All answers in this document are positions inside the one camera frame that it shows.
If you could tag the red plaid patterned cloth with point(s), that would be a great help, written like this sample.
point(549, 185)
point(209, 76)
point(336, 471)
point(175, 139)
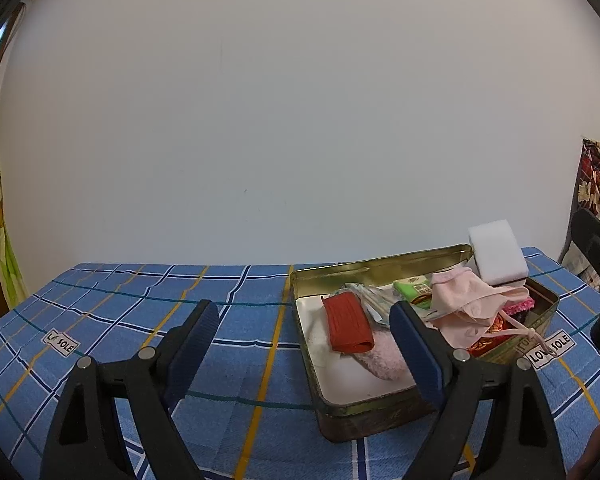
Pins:
point(597, 175)

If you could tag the green tissue packet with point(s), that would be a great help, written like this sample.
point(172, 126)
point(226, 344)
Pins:
point(412, 287)

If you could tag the blue plaid blanket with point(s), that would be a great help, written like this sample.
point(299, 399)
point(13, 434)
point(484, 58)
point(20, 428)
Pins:
point(130, 310)

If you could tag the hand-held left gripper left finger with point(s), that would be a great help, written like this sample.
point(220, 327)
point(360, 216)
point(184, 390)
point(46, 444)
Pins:
point(195, 345)

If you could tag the pink fluffy pad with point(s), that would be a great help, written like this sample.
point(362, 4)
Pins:
point(385, 357)

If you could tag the white sponge block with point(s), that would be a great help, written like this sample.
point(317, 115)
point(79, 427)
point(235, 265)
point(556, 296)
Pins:
point(497, 250)

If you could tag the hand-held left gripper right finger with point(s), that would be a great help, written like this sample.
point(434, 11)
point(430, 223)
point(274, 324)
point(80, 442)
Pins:
point(417, 355)

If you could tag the maroon fuzzy cloth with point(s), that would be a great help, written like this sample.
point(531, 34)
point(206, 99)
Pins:
point(522, 306)

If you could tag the white cloth label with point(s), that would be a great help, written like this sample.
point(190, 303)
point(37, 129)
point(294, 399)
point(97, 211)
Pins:
point(550, 350)
point(60, 344)

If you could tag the clear packet of wooden sticks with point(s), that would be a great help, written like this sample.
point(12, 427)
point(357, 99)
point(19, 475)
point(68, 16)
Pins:
point(375, 300)

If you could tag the brown blurred object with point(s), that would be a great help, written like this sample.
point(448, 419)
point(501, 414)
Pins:
point(597, 445)

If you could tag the pink cloth face mask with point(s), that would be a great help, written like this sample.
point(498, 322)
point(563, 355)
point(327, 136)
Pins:
point(460, 305)

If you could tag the red face mask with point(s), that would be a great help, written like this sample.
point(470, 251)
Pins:
point(345, 325)

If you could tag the gold metal tin box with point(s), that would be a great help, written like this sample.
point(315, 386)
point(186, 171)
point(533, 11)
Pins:
point(380, 420)

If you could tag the white patterned cloth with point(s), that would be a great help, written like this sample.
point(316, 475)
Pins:
point(582, 267)

